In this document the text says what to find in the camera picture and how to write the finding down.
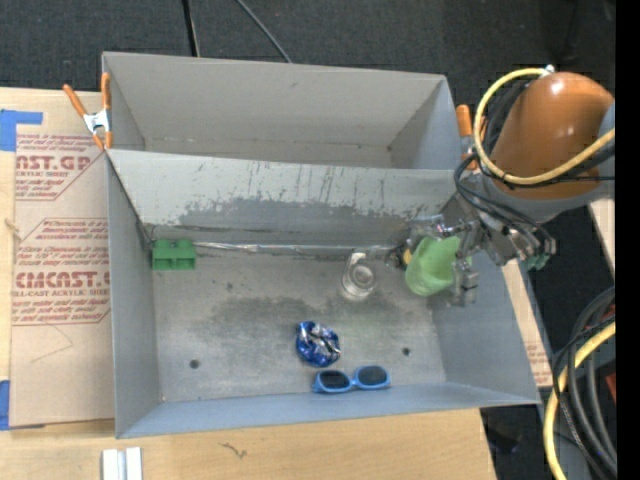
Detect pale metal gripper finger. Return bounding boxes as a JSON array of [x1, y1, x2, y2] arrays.
[[448, 257, 482, 309], [405, 216, 480, 250]]

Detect light green soft toy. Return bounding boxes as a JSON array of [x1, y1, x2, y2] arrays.
[[403, 235, 464, 298]]

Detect clear glass cup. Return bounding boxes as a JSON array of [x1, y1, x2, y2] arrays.
[[340, 251, 378, 302]]

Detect blue sunglasses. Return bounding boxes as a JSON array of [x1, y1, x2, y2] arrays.
[[312, 365, 392, 395]]

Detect blue crumpled foil wrapper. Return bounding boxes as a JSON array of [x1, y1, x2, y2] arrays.
[[294, 320, 343, 369]]

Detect grey metal bin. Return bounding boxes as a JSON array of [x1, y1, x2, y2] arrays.
[[101, 51, 544, 440]]

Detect green toy brick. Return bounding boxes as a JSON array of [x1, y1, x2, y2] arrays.
[[151, 238, 197, 271]]

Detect brown cardboard board red print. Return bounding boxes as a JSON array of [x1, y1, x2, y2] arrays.
[[0, 86, 555, 430]]

